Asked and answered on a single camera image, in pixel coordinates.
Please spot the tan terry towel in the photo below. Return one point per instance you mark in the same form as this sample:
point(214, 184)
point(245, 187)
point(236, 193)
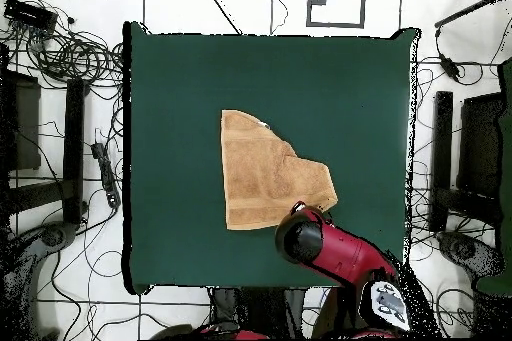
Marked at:
point(264, 177)

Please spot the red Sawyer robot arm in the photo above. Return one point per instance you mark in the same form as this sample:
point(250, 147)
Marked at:
point(344, 253)

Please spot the black flat panel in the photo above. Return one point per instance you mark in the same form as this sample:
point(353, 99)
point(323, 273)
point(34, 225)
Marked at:
point(24, 125)
point(480, 145)

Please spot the dark green table cloth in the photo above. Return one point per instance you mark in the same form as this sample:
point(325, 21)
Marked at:
point(180, 157)

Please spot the black tripod base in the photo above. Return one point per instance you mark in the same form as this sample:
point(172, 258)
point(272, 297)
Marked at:
point(466, 251)
point(54, 236)

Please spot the black power strip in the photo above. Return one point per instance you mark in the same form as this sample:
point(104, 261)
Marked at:
point(107, 177)

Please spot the black power adapter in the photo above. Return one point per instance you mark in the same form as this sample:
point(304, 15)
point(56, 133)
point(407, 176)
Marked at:
point(450, 68)

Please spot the black pole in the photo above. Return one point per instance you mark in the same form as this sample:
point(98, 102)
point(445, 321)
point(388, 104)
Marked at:
point(464, 12)

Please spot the black electronics box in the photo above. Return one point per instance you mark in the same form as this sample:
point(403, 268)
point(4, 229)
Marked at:
point(30, 15)

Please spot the black stand frame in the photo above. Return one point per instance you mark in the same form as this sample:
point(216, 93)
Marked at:
point(443, 149)
point(74, 149)

